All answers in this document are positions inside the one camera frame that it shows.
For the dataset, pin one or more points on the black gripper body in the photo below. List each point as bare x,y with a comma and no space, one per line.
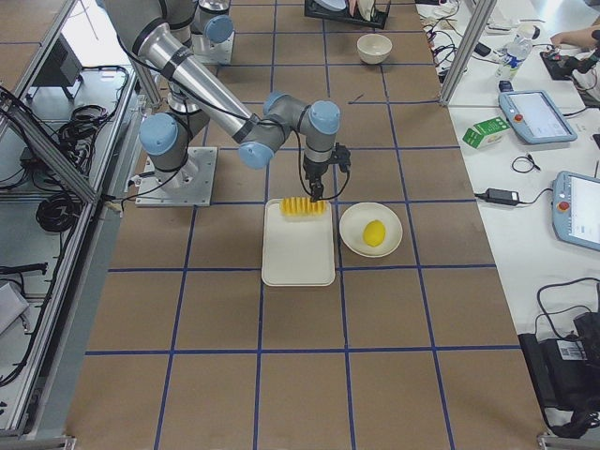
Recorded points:
313,174

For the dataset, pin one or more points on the yellow ridged bread loaf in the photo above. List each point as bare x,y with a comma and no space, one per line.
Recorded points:
301,208

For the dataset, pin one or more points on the light blue plate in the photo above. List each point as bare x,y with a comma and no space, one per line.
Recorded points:
333,5

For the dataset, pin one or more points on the person forearm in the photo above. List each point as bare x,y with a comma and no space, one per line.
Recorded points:
582,38

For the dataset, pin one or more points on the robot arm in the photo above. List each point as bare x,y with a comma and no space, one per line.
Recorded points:
159,33
212,20

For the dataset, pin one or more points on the cream round plate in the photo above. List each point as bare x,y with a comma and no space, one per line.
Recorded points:
354,220

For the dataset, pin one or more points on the white rectangular tray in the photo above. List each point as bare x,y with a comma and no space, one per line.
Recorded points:
297,250

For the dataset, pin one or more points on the yellow lemon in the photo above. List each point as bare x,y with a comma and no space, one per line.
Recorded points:
374,233

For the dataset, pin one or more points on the white ceramic bowl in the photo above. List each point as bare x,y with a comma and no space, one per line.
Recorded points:
373,49

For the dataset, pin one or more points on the black dish rack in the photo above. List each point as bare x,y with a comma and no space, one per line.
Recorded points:
375,18

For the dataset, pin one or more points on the green white carton box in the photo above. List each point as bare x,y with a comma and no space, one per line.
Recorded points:
485,133

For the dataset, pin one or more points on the black power adapter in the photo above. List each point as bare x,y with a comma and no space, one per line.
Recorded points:
502,196

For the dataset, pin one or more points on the blue teach pendant far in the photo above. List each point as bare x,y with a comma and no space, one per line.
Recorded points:
535,118

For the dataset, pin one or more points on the blue teach pendant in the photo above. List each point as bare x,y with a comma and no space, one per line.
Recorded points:
575,209
535,118

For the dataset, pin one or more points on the clear water bottle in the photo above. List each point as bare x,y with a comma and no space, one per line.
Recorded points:
516,52

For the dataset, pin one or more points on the blue teach pendant near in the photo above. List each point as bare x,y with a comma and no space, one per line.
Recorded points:
575,209

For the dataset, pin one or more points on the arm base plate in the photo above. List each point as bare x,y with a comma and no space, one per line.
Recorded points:
191,186
211,53

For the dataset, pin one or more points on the aluminium frame post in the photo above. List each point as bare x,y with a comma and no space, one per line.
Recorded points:
474,29

